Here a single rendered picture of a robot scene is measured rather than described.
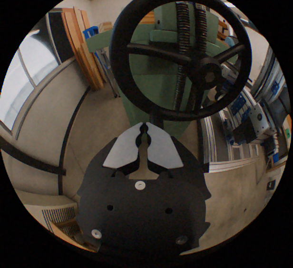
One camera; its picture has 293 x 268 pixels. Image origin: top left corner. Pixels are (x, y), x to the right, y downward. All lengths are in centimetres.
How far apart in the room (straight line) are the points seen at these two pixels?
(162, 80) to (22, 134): 131
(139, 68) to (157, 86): 11
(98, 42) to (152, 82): 26
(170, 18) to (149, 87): 28
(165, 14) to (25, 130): 128
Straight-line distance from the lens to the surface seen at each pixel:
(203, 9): 24
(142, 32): 30
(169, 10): 22
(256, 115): 54
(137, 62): 32
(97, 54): 119
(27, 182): 131
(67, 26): 192
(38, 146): 126
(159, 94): 39
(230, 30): 94
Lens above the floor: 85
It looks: 57 degrees down
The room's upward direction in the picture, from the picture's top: 6 degrees counter-clockwise
